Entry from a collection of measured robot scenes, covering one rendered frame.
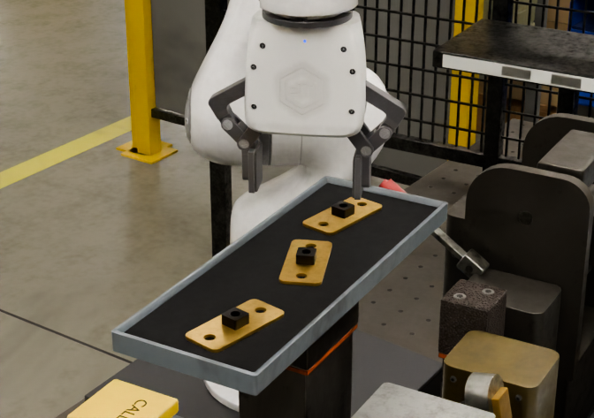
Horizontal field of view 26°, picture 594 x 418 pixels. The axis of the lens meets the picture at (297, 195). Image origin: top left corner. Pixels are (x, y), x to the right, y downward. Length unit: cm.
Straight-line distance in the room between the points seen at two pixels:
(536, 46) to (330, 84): 120
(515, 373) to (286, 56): 35
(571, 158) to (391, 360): 47
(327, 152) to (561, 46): 87
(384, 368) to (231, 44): 50
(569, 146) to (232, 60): 37
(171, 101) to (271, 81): 328
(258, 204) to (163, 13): 278
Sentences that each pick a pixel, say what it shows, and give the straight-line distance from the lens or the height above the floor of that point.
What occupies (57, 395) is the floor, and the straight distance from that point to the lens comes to 316.
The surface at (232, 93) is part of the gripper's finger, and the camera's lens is 110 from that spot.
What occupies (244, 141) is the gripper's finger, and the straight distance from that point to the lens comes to 111.
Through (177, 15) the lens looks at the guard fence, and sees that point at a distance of 422.
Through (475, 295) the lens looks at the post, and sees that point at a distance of 125.
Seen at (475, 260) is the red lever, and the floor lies 109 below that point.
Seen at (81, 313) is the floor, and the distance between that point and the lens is 349.
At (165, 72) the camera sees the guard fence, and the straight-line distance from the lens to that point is 432.
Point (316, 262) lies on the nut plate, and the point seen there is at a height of 116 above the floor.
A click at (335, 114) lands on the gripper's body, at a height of 132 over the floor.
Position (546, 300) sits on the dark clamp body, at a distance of 129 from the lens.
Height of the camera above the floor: 169
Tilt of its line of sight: 24 degrees down
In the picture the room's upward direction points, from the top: straight up
